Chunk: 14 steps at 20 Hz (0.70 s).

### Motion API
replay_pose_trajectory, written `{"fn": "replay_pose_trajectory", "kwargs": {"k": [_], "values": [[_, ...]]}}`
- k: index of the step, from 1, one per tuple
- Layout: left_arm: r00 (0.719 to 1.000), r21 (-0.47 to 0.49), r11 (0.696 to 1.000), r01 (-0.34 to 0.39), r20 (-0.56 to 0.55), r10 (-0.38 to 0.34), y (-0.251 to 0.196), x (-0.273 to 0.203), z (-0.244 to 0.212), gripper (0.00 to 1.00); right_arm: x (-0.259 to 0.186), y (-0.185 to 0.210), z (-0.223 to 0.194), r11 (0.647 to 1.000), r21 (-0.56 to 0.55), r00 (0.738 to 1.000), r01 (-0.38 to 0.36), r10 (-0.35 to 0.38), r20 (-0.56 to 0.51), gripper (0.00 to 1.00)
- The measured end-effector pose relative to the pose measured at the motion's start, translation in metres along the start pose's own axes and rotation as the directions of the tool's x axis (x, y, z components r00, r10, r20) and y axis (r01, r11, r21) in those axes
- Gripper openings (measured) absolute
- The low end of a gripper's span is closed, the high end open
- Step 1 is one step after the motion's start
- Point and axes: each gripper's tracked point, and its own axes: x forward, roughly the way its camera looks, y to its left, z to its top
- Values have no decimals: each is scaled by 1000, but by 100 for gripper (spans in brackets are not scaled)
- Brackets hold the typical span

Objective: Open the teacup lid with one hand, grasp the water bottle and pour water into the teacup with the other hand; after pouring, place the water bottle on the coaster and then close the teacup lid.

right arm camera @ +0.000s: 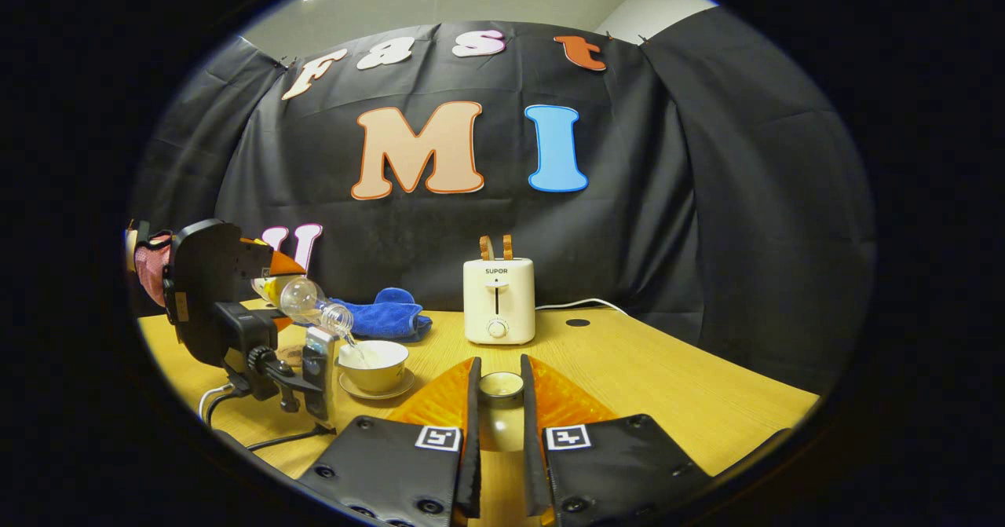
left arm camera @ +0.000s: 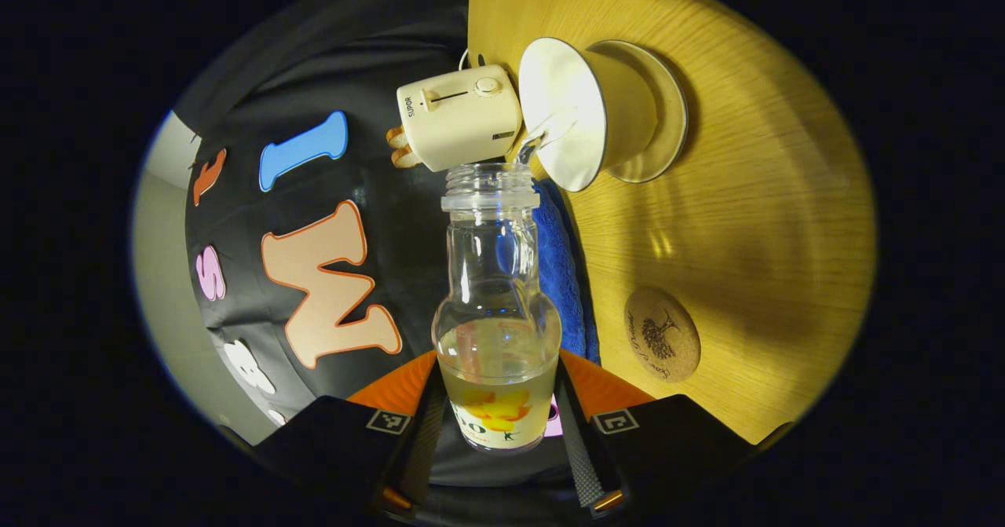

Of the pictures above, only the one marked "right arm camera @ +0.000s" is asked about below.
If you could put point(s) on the blue towel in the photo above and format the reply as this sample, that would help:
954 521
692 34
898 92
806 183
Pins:
389 319

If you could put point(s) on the cream ceramic saucer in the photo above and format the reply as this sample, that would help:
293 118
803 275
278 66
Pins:
396 392

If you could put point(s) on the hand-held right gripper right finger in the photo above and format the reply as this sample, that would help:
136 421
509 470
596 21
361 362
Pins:
530 433

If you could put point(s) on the black backdrop cloth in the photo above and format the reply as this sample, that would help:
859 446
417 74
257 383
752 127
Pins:
628 236

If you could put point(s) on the cream toaster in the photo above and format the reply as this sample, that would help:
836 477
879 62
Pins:
510 299

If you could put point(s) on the clear glass water bottle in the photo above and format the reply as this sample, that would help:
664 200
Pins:
302 299

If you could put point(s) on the cream ceramic teacup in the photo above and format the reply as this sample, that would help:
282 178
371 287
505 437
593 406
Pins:
385 374

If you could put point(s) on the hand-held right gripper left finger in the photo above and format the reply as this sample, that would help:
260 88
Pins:
473 433

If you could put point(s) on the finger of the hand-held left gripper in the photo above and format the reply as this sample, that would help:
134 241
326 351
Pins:
279 264
280 323

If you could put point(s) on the toast bread slice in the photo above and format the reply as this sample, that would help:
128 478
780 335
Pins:
487 248
507 247

